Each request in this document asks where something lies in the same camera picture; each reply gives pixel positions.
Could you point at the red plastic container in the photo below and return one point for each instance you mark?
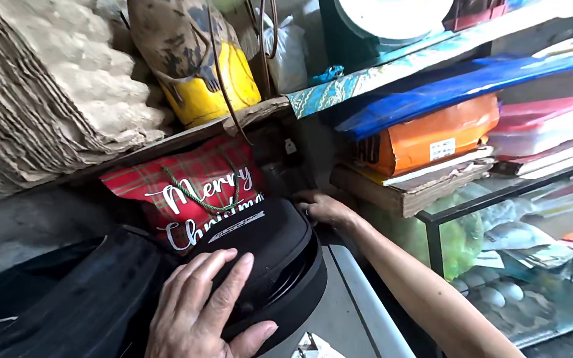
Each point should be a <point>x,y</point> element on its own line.
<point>475,17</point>

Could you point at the orange printed bag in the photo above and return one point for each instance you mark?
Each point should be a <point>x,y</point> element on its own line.
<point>416,134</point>

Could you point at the group of white eggs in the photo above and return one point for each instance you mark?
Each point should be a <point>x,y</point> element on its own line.
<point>493,297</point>

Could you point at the person's left fingers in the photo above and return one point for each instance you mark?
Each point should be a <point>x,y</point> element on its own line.
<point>174,288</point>

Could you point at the person's left thumb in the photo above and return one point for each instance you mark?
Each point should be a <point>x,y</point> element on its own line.
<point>254,340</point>

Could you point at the white plug adapter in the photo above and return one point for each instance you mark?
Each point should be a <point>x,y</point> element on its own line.
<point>319,349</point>

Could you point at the blue plastic sheet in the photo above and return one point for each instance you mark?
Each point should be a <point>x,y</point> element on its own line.
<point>416,97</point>

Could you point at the black fabric bag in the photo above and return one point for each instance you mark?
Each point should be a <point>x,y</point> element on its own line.
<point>92,288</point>

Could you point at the red plaid gift bag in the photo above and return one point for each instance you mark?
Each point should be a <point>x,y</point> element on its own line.
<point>192,184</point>

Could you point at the wooden shelf board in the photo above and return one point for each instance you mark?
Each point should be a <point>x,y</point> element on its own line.
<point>177,137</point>

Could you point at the glass display case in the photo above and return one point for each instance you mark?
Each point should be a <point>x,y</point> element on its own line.
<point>435,243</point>

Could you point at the stack of grey egg trays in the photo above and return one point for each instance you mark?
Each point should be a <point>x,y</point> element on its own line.
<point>52,84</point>

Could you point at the white translucent plastic bag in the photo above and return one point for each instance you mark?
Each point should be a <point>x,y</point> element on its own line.
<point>286,54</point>

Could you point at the person's left hand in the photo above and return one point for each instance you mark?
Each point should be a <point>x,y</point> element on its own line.
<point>187,318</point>

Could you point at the brown stained cloth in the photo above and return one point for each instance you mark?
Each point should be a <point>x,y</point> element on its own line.
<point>172,35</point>

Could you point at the black zippered case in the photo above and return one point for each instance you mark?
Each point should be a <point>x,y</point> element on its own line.
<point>271,248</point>

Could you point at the person's right hand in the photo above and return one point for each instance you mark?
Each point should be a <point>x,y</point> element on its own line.
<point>331,209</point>

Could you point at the person's left index finger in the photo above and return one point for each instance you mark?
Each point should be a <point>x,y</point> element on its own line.
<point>229,291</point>

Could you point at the pile of papers and packets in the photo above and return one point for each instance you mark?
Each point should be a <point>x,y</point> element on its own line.
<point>520,243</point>

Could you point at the worn brown cardboard box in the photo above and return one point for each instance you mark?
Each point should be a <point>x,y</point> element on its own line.
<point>411,191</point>

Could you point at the pink lidded plastic container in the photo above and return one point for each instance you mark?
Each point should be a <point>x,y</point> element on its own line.
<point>540,127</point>

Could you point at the green plastic bag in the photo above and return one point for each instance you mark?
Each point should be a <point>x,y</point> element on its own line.
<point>460,238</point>

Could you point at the teal patterned shelf cover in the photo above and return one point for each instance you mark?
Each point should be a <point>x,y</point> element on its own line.
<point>346,87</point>

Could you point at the person's left middle finger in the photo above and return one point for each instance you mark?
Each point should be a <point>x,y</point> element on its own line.
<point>202,283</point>

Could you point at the person's right fingers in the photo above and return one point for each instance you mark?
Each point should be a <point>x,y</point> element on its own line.
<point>307,202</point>

